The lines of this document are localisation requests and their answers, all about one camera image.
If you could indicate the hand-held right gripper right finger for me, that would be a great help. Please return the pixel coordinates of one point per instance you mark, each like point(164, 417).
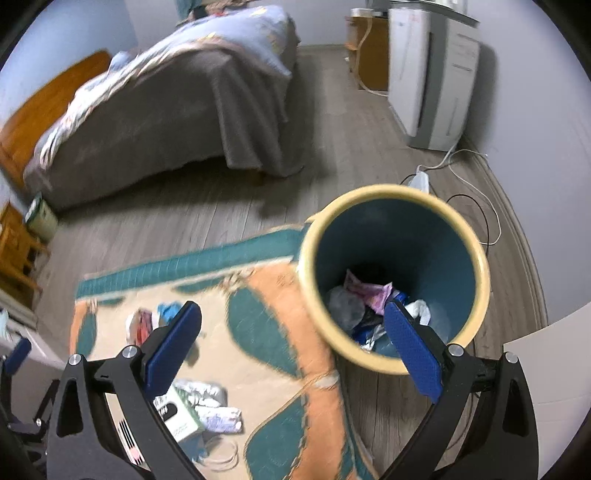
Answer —
point(413, 355)

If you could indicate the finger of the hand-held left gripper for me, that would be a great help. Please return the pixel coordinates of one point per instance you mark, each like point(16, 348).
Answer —
point(18, 355)
point(46, 406)

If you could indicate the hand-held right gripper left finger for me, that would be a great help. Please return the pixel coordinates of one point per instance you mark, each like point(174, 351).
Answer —
point(173, 346)

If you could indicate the red printed white packet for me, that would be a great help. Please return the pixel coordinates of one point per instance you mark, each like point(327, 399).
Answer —
point(141, 325)

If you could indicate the pink wrapper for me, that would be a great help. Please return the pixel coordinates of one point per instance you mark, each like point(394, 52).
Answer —
point(369, 290)

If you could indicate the teal waste bin yellow rim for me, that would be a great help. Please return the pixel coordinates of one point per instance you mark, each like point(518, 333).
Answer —
point(392, 221)

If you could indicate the teal blue cloth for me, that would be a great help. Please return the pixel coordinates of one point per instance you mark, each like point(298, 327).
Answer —
point(168, 311)

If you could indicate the white printed box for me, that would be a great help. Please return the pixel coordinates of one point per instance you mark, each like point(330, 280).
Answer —
point(182, 420)

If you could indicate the small white blue packet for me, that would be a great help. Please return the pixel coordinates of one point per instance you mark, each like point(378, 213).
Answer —
point(221, 419)

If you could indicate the wooden nightstand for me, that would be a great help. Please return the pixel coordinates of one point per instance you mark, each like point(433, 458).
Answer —
point(18, 254)

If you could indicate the teal orange patterned mat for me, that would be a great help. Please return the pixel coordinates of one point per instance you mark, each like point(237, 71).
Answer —
point(277, 332)

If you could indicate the blue face mask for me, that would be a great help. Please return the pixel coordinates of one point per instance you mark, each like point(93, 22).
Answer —
point(221, 454)

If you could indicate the small green lined bin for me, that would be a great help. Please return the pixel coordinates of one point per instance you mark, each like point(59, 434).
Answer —
point(41, 219)

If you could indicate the white board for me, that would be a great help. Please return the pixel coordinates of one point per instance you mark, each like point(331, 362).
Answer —
point(558, 392)

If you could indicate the white power strip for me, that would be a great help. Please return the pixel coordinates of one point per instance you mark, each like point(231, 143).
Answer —
point(420, 181)

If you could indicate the bed with grey blanket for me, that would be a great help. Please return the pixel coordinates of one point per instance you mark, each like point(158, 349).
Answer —
point(161, 120)

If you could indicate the white air purifier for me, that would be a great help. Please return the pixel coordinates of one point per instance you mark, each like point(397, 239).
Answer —
point(415, 69)

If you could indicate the blue pillow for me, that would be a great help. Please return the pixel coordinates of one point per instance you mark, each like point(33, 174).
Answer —
point(120, 60)

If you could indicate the wooden cabinet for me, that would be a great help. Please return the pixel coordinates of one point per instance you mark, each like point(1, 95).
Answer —
point(371, 50)

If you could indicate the light blue quilt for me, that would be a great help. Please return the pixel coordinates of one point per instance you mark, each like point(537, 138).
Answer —
point(240, 37)

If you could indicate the wooden bed frame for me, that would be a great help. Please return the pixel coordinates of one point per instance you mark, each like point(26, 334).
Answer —
point(51, 97)

